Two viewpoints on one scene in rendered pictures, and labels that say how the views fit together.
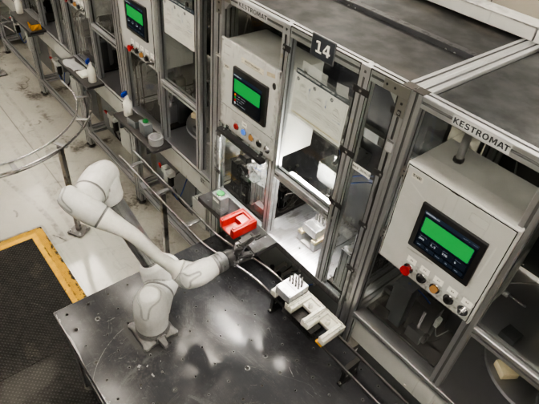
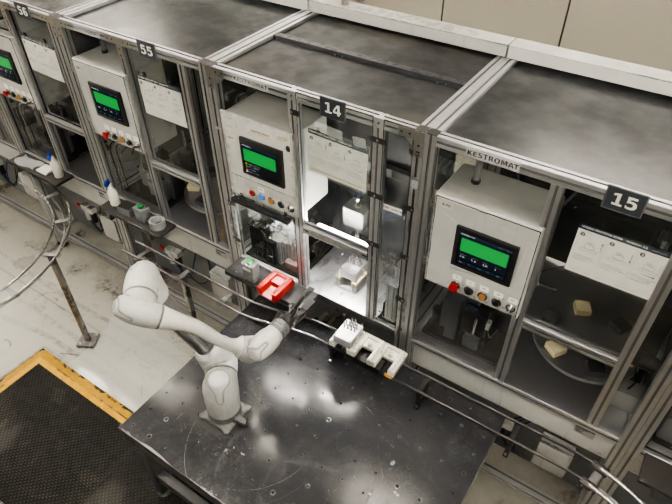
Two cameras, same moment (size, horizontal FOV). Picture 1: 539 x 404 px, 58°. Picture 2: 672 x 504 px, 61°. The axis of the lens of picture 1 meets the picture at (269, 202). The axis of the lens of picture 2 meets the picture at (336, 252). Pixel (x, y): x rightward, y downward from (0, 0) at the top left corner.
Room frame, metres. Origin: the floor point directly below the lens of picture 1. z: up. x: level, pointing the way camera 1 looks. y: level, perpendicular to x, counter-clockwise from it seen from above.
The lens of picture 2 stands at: (-0.28, 0.30, 3.09)
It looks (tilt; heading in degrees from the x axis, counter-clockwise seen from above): 42 degrees down; 348
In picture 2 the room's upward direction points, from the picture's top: straight up
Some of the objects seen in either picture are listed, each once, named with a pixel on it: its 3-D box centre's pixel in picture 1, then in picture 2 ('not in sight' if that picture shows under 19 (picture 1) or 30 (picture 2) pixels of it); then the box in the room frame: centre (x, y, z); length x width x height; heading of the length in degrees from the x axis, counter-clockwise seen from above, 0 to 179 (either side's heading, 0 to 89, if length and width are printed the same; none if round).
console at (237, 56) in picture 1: (265, 93); (274, 154); (2.12, 0.08, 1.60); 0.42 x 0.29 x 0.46; 44
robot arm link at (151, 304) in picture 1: (151, 306); (220, 390); (1.37, 0.49, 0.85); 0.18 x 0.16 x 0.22; 176
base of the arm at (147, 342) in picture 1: (154, 329); (227, 411); (1.35, 0.48, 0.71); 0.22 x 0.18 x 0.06; 44
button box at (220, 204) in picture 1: (221, 201); (251, 269); (2.02, 0.26, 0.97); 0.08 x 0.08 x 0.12; 44
